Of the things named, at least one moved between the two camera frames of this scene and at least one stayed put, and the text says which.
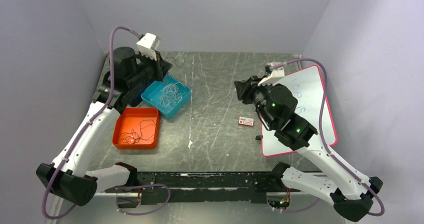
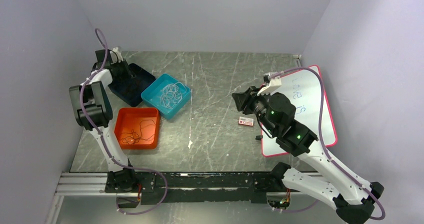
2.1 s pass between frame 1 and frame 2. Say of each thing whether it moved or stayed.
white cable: stayed
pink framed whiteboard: stayed
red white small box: stayed
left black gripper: moved
